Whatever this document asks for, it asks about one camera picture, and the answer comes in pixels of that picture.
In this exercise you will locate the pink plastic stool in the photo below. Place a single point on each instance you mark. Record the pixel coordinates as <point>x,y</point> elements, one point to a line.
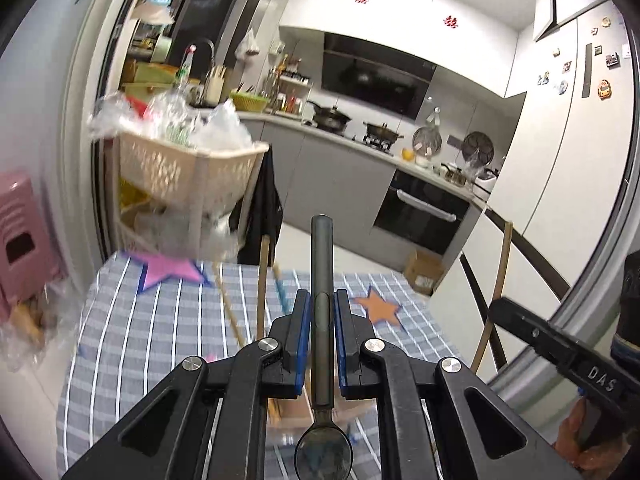
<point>25,240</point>

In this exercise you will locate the light wooden chopstick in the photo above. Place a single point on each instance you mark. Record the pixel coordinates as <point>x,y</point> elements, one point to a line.
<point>227,300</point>
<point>263,285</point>

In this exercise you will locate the pink star sticker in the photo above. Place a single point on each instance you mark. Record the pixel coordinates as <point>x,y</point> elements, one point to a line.
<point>172,269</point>

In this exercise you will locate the black built-in oven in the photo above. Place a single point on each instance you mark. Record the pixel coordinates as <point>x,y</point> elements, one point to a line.
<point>420,210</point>

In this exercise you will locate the green colander basket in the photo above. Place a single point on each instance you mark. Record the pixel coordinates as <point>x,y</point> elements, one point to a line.
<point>249,101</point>

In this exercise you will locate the clear plastic bags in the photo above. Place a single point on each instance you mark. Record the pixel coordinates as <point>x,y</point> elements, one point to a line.
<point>215,125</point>

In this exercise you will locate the white countertop chopstick holder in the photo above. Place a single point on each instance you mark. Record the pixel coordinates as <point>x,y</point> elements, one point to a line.
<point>215,87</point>

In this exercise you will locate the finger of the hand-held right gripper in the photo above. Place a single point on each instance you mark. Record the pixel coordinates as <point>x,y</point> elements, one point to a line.
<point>560,350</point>

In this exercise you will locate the yellow green tub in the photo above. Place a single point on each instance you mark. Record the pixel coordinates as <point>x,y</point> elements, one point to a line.
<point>150,72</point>

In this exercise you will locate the orange star sticker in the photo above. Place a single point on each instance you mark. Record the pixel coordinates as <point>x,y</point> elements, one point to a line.
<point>377,306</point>

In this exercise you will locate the beige plastic utensil holder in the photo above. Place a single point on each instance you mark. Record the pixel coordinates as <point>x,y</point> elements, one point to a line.
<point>290,412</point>

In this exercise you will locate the dark cooking pot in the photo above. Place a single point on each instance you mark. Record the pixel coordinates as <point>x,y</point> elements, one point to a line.
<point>382,132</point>

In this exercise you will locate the cardboard box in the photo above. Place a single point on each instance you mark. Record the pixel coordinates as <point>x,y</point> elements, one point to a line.
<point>422,270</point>

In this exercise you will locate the white refrigerator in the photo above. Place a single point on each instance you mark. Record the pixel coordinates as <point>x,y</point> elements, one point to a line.
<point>550,170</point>

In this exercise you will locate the yellow fridge magnet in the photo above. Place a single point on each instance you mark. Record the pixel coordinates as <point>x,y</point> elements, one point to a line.
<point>605,90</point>

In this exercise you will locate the person's right hand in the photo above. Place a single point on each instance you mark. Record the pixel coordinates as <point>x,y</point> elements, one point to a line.
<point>600,460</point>

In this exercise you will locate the black hanging cloth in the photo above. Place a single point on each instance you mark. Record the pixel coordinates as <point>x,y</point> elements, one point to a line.
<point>260,205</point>

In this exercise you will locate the black range hood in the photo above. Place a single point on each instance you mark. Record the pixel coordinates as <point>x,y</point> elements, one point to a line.
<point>375,75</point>

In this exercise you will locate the white hanging plastic bag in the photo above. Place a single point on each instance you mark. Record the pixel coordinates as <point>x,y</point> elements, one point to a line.
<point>247,45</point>

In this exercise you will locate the spray bottle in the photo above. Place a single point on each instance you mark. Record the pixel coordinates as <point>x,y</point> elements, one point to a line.
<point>185,67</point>

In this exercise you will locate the black wok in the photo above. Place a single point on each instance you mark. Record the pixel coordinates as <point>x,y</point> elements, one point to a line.
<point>330,117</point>

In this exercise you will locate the beige perforated basket rack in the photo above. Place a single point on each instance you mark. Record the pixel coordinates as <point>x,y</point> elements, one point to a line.
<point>165,165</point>

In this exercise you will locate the round metal mesh screen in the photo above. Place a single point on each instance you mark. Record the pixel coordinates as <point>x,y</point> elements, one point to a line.
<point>426,141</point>

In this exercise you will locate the round dark mesh screen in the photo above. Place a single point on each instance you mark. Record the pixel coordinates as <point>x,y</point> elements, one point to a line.
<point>477,146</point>

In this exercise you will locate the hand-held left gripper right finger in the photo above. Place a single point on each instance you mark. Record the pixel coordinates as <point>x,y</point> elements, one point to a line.
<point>342,335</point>

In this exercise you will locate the white spice rack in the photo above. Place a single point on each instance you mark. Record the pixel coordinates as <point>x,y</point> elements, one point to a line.
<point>292,92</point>

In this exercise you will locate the checkered blue grey tablecloth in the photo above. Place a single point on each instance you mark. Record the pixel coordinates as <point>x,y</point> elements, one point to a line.
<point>150,330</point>

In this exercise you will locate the curved kitchen faucet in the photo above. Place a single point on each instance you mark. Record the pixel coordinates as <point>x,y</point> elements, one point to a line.
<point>206,45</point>

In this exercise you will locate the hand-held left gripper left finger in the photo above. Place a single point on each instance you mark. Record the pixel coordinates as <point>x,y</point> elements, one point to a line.
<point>301,335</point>

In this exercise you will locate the clear bag of yellowish stuff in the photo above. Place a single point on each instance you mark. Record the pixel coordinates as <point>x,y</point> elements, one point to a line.
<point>35,325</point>

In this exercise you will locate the blue patterned wooden chopstick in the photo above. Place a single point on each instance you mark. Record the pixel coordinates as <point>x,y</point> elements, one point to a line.
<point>281,290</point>

